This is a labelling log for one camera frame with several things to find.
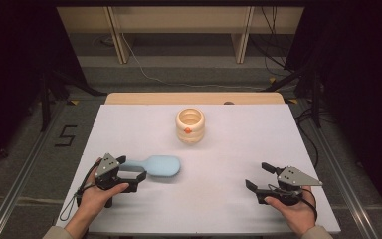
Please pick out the person's right hand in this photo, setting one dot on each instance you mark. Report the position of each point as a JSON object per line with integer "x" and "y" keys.
{"x": 295, "y": 214}

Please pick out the light wooden desk frame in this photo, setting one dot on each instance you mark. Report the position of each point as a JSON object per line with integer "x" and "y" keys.
{"x": 179, "y": 20}

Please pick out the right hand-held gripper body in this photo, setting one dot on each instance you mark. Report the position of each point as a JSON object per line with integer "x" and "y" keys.
{"x": 295, "y": 177}

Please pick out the yellow tape piece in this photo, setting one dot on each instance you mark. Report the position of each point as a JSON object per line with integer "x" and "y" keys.
{"x": 292, "y": 101}
{"x": 272, "y": 80}
{"x": 74, "y": 102}

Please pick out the black metal stand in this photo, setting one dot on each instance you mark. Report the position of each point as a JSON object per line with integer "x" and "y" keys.
{"x": 315, "y": 99}
{"x": 46, "y": 99}

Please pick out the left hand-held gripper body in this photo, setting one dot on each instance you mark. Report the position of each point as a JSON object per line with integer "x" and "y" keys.
{"x": 107, "y": 166}

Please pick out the light wooden table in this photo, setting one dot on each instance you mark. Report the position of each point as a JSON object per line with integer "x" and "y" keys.
{"x": 165, "y": 98}

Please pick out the dark curtain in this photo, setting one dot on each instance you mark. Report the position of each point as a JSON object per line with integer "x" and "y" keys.
{"x": 13, "y": 66}
{"x": 361, "y": 83}

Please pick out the person's left hand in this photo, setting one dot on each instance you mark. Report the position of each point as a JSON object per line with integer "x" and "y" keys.
{"x": 94, "y": 200}

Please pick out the cream ribbed cup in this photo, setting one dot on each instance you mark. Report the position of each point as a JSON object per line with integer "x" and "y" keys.
{"x": 190, "y": 132}

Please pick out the white table board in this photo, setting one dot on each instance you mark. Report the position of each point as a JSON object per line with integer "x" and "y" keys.
{"x": 205, "y": 199}

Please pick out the metal floor rail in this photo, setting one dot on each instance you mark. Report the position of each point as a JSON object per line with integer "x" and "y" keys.
{"x": 344, "y": 186}
{"x": 16, "y": 189}

